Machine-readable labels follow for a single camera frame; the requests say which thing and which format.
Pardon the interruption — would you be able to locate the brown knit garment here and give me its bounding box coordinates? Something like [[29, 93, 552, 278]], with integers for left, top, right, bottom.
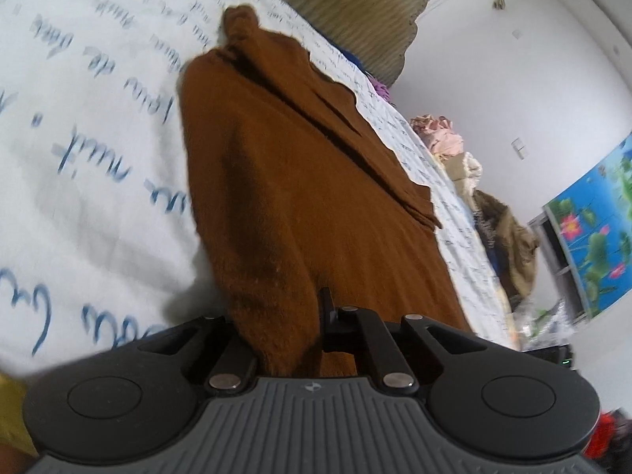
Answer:
[[180, 6, 468, 378]]

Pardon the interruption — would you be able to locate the brown fuzzy clothing pile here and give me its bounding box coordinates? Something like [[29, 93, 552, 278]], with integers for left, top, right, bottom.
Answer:
[[472, 190, 540, 309]]

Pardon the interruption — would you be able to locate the pink clothes pile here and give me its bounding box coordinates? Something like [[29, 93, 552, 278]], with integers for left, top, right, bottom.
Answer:
[[410, 115, 464, 158]]

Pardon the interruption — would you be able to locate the yellow cloth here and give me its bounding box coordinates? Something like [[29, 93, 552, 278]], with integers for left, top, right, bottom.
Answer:
[[0, 373, 38, 457]]

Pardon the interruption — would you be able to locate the white script-print bed sheet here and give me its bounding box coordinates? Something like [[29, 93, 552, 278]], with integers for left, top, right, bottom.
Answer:
[[1, 0, 516, 380]]

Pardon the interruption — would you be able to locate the cream jacket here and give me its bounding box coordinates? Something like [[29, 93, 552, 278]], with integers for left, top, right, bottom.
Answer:
[[444, 152, 483, 207]]

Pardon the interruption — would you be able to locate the purple cloth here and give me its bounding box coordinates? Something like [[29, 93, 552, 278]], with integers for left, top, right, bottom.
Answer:
[[369, 76, 391, 103]]

